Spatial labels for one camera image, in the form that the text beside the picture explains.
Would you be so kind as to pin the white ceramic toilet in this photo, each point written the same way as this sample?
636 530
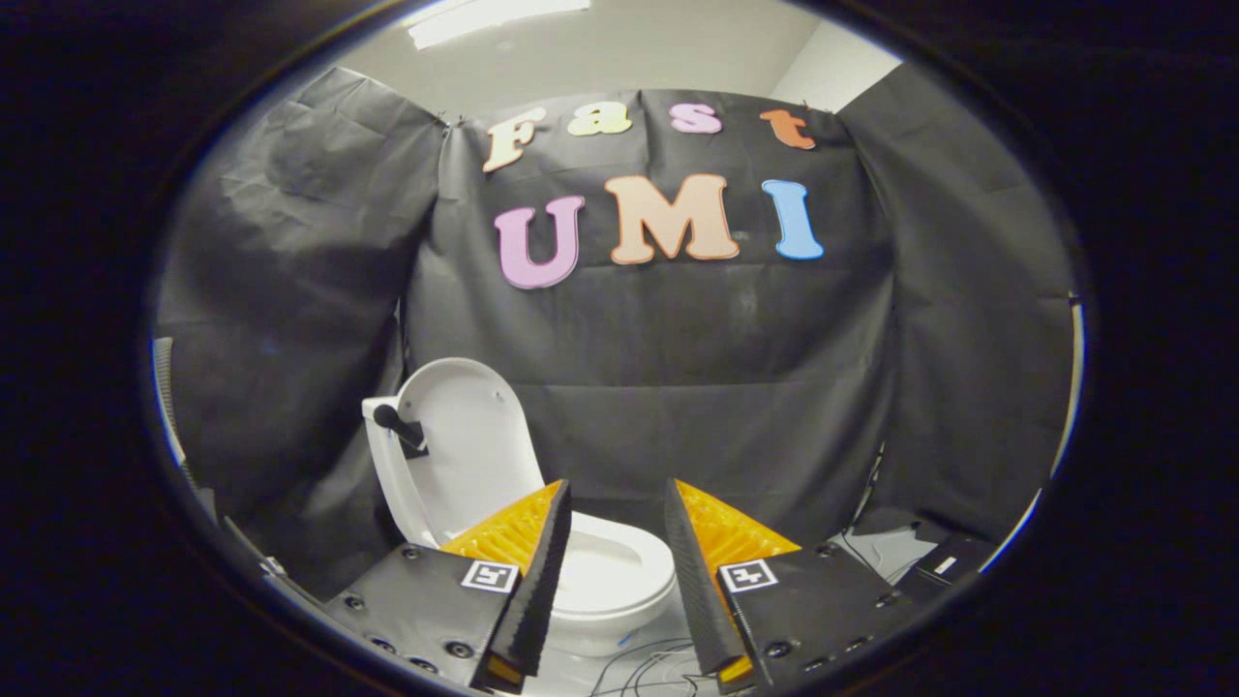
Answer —
619 590

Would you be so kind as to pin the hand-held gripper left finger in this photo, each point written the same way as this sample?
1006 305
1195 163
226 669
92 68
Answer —
542 581

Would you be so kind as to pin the white toilet lid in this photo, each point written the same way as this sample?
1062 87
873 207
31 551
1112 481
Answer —
474 465

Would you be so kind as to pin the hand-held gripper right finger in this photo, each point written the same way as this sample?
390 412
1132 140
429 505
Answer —
692 581

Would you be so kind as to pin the black floor box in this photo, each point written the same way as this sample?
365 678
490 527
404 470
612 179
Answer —
953 561

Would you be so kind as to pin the black backdrop cloth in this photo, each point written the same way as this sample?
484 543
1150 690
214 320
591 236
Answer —
678 339

